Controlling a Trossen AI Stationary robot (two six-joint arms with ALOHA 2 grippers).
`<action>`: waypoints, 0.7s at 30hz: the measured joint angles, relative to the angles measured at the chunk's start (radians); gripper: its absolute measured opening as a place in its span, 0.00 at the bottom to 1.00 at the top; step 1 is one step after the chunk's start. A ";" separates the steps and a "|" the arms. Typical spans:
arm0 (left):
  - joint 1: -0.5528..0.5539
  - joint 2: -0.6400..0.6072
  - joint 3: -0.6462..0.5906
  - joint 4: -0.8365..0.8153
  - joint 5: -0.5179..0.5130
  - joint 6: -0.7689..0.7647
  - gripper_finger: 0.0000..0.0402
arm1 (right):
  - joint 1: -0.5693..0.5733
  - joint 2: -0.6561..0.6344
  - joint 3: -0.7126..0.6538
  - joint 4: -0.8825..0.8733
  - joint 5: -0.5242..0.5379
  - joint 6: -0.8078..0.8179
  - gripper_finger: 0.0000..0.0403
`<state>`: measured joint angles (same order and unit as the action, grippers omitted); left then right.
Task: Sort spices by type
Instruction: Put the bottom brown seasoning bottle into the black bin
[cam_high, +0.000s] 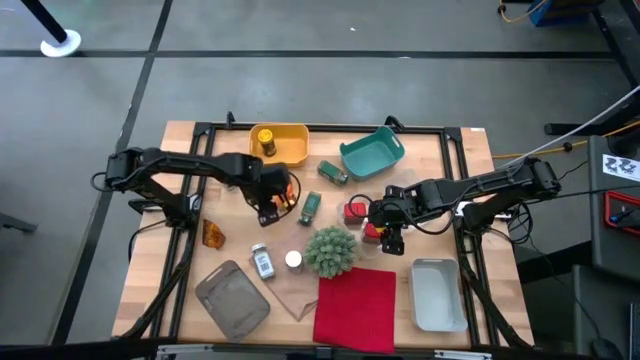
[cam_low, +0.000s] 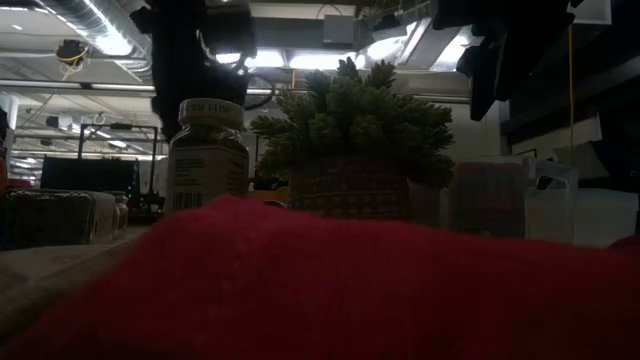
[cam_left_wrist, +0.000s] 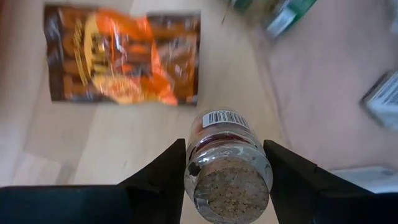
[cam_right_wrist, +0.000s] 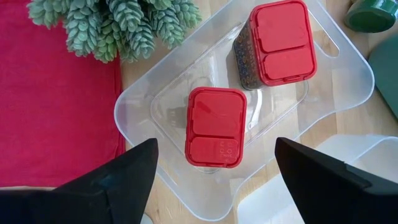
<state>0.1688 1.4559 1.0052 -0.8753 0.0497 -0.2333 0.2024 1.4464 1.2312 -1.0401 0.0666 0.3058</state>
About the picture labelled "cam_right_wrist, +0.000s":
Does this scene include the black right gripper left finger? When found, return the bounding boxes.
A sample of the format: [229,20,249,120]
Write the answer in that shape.
[0,138,160,224]

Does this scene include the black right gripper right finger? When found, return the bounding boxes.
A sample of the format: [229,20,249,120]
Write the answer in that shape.
[274,136,398,224]

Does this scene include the red-lid spice container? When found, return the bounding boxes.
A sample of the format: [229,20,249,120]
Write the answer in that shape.
[232,0,318,91]
[184,86,248,169]

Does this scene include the green-lid spice jar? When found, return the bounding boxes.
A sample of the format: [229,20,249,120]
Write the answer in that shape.
[344,0,398,34]

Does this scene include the clear plastic bin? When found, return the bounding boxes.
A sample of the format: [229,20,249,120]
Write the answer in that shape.
[236,133,398,224]
[113,0,376,222]

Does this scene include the red cloth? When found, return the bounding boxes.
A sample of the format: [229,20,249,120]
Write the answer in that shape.
[0,0,127,189]

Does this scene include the teal plastic bin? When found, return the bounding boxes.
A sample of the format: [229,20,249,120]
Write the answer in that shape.
[368,32,398,121]

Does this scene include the artificial green succulent in pot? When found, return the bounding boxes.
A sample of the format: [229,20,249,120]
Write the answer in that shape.
[26,0,203,65]

